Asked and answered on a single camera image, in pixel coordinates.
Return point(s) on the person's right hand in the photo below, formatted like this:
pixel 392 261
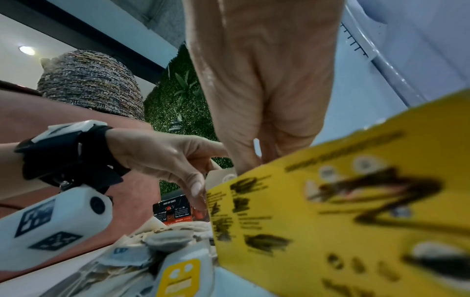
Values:
pixel 257 72

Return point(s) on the person's left hand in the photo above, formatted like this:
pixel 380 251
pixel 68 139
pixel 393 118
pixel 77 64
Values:
pixel 158 153

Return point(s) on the yellow cardboard box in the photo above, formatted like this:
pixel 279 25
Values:
pixel 348 203

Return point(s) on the person's left forearm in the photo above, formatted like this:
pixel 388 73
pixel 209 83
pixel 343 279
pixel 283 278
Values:
pixel 10 171

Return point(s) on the black and orange box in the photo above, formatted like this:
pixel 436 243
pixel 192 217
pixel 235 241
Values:
pixel 172 211

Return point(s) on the pile of tea bags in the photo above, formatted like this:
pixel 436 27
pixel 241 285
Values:
pixel 121 261

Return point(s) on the white packet with yellow label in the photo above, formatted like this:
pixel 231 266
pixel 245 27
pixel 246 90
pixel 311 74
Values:
pixel 183 272

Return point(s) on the round ceiling light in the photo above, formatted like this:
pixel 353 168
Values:
pixel 27 50

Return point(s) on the green artificial plant wall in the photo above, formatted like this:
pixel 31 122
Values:
pixel 172 110

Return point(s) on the white wrist camera with markers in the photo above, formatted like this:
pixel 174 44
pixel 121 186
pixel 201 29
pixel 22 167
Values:
pixel 55 220

